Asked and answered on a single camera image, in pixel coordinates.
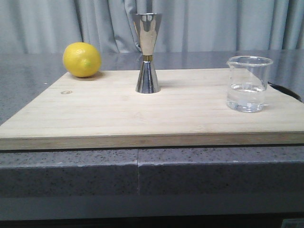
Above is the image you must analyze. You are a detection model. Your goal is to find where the clear glass beaker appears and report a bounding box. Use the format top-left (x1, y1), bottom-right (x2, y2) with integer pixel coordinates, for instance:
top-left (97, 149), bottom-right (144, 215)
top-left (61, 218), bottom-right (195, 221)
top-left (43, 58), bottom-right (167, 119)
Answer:
top-left (227, 56), bottom-right (273, 113)

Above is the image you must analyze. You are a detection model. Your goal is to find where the light wooden cutting board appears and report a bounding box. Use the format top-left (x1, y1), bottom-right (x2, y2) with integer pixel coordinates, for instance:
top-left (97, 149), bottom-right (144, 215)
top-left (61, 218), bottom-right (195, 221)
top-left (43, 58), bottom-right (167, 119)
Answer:
top-left (0, 68), bottom-right (304, 150)

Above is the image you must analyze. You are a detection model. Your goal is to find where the yellow lemon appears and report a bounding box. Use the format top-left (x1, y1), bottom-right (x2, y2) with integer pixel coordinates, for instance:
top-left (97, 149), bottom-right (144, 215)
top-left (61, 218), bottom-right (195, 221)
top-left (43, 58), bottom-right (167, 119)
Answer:
top-left (63, 42), bottom-right (102, 77)

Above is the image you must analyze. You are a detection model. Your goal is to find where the white label sticker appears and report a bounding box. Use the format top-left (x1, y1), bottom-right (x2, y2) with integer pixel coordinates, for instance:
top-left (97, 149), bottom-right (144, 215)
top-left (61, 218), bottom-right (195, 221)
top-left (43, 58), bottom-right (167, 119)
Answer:
top-left (281, 218), bottom-right (304, 228)

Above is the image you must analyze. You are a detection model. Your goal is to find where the steel hourglass jigger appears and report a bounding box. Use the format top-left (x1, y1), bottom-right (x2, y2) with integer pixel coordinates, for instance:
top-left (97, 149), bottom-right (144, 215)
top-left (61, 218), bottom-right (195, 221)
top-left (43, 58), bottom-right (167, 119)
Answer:
top-left (133, 13), bottom-right (162, 94)

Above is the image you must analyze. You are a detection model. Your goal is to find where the grey curtain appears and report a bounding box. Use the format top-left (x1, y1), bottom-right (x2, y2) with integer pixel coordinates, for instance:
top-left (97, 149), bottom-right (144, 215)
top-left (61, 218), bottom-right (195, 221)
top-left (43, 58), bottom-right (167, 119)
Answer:
top-left (0, 0), bottom-right (304, 54)

